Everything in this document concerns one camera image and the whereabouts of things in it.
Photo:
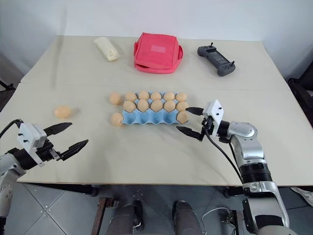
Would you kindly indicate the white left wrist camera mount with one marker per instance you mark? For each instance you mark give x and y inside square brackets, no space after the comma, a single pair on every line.
[30,135]

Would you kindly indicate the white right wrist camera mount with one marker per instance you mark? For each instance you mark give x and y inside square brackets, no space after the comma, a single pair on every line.
[214,110]

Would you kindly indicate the blue egg tray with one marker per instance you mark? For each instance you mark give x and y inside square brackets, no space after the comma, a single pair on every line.
[149,118]

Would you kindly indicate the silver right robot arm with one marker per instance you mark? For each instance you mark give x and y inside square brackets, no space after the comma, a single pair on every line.
[252,151]

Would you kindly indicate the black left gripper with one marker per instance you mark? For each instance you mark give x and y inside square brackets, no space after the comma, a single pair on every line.
[49,151]

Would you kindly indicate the white rolled cloth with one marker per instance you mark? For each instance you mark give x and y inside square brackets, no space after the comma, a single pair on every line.
[107,49]

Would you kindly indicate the black chair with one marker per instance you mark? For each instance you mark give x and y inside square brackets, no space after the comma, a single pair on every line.
[302,94]

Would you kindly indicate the pink fabric bag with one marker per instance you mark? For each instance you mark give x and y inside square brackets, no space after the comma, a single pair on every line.
[156,52]

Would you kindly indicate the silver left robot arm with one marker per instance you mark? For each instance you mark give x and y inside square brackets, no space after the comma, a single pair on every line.
[9,163]

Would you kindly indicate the rusty brown metal frame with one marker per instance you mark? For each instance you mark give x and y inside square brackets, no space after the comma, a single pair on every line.
[102,215]

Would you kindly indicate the dark stand base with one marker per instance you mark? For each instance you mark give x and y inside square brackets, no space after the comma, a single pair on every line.
[6,84]

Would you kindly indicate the grey handheld remote controller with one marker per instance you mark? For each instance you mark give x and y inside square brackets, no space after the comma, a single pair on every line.
[216,60]

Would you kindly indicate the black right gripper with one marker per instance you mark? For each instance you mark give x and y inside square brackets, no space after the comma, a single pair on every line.
[207,124]

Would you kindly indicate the beige egg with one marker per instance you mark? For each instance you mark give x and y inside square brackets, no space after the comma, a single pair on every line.
[169,96]
[156,96]
[143,95]
[129,106]
[143,105]
[115,98]
[62,111]
[116,119]
[169,105]
[156,105]
[182,106]
[181,97]
[130,96]
[182,117]

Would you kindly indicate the dark rounded shape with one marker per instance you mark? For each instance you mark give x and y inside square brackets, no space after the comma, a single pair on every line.
[184,218]
[123,219]

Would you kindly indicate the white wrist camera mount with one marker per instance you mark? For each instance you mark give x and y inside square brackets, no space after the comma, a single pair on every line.
[30,135]
[214,110]

